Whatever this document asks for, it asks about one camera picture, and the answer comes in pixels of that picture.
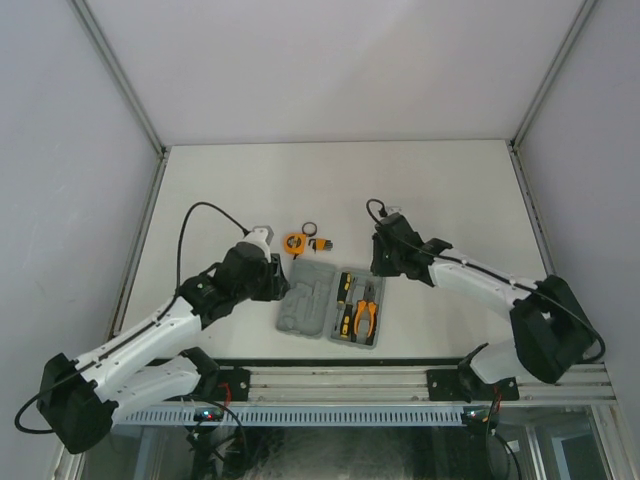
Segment orange black pliers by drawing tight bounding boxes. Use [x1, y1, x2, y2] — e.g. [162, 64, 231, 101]
[351, 281, 378, 346]

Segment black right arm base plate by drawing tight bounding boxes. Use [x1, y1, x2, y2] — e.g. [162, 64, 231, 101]
[426, 368, 520, 403]

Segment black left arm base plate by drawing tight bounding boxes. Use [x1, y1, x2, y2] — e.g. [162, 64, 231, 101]
[193, 367, 251, 404]

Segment right aluminium frame post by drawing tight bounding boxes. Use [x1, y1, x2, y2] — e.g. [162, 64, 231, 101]
[510, 0, 600, 150]

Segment orange tape measure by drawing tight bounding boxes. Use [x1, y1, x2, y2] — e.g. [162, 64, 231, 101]
[283, 233, 307, 259]

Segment aluminium frame post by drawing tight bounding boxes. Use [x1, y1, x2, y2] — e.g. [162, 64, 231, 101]
[510, 0, 600, 150]
[67, 0, 167, 159]

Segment short yellow black screwdriver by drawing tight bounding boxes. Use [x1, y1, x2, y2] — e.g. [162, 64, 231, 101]
[339, 303, 353, 339]

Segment grey slotted cable duct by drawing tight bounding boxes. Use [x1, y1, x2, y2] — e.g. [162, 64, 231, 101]
[120, 404, 465, 427]

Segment orange hex key set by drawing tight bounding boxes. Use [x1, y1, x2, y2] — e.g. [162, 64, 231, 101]
[308, 237, 333, 251]

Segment black camera cable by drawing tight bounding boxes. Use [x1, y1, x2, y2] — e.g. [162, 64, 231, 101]
[365, 198, 606, 364]
[13, 201, 249, 434]

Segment long black yellow screwdriver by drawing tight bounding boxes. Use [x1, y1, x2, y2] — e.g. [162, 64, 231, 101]
[336, 271, 353, 310]

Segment black right camera cable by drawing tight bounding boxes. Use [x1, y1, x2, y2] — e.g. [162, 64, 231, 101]
[365, 198, 606, 364]

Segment black left camera cable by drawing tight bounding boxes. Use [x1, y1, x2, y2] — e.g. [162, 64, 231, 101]
[13, 201, 249, 434]

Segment black electrical tape roll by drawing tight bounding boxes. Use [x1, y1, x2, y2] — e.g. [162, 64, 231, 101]
[301, 221, 318, 237]

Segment grey plastic tool case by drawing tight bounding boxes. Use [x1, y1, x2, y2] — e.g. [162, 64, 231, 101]
[276, 259, 385, 350]

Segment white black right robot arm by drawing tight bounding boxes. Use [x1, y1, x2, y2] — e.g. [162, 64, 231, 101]
[371, 213, 605, 401]

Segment aluminium front rail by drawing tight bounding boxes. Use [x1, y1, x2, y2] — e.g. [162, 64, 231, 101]
[231, 365, 617, 406]

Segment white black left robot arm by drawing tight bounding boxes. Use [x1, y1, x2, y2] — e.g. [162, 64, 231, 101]
[37, 241, 289, 454]

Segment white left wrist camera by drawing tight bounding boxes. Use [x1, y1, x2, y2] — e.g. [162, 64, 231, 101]
[243, 226, 274, 262]

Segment left aluminium frame post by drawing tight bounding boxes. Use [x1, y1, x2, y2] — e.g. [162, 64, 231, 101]
[67, 0, 167, 159]

